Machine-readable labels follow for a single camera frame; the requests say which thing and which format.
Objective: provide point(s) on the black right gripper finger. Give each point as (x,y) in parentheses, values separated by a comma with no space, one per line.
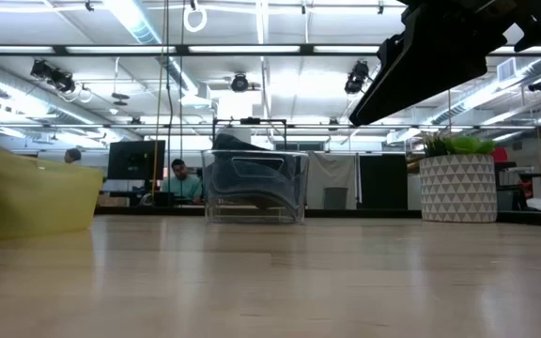
(421,70)

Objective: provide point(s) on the tan fabric hat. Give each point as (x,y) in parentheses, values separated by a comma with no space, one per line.
(26,197)

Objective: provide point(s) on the blue denim hat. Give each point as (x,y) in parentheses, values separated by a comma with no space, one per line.
(251,180)

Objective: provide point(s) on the green potted plant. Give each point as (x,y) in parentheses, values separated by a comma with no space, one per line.
(458,144)

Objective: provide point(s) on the red round object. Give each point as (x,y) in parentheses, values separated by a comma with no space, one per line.
(499,155)

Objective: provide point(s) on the black partition panel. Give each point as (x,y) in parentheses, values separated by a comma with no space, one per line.
(383,180)

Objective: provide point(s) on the white triangle-patterned planter pot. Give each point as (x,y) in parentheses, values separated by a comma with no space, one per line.
(458,188)

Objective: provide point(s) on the grey fabric panel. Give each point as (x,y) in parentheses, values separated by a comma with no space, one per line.
(331,171)

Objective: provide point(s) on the clear plastic bin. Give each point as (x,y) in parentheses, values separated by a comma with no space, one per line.
(254,188)

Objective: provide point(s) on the person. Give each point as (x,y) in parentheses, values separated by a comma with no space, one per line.
(72,156)
(182,183)

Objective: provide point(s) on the black computer monitor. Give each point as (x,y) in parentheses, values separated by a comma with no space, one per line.
(135,159)

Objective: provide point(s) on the black table edge rail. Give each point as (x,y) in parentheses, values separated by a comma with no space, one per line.
(369,213)

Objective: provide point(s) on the black overhead frame bar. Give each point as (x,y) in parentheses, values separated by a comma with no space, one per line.
(181,49)

